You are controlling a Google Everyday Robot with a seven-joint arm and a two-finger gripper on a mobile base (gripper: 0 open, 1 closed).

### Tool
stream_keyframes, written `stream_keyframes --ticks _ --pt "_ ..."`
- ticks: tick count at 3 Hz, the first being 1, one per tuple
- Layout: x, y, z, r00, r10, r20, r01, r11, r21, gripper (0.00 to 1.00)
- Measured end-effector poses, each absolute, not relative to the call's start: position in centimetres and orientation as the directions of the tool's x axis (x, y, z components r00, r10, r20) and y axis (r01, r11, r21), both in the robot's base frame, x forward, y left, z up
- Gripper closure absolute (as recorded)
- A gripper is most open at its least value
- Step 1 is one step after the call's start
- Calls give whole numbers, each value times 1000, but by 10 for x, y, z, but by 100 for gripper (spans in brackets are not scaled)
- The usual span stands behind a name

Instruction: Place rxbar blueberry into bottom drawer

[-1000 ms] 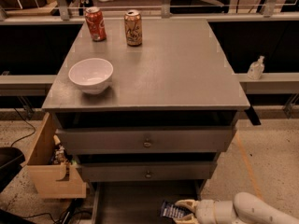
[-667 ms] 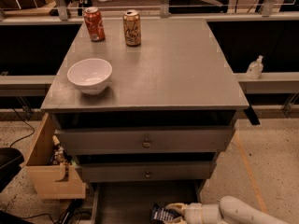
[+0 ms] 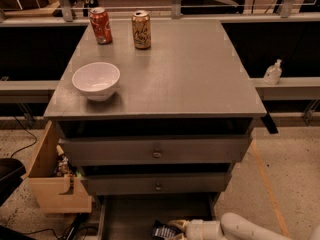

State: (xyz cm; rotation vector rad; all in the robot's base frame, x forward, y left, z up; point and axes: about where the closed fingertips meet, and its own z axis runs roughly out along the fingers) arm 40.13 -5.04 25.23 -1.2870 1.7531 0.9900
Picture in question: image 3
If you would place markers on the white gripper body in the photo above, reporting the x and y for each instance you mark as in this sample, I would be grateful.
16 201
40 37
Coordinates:
194 230

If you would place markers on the blue rxbar wrapper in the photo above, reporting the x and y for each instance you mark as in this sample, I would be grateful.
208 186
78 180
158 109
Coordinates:
162 231

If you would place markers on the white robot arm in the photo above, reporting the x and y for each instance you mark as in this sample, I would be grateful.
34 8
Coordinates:
230 227

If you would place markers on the grey bottom drawer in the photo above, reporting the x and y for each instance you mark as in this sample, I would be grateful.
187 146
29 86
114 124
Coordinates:
131 217

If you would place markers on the grey drawer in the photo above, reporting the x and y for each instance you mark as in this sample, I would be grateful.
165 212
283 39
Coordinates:
131 184
131 217
108 151

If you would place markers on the grey middle drawer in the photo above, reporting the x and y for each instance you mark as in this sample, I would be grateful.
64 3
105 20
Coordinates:
131 184

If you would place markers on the grey top drawer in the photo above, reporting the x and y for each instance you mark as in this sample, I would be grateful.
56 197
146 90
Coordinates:
108 151

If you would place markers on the grey drawer cabinet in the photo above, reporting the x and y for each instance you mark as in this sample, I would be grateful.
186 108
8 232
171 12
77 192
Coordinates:
189 84

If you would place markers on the wooden crate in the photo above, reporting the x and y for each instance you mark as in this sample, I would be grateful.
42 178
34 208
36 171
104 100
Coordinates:
55 194

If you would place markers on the items inside wooden crate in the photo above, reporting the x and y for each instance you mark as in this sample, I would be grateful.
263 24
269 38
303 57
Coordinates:
63 166

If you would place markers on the white bowl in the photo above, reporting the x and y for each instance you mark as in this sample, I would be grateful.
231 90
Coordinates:
97 81

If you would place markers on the clear sanitizer bottle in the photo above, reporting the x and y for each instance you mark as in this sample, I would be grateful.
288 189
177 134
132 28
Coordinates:
273 73

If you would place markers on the black chair edge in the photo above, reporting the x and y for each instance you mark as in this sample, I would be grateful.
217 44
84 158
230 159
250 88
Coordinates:
11 172

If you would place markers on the orange LaCroix can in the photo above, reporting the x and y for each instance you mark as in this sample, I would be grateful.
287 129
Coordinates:
141 29

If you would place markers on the red soda can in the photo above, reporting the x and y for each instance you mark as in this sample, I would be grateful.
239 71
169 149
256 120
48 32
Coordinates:
101 25

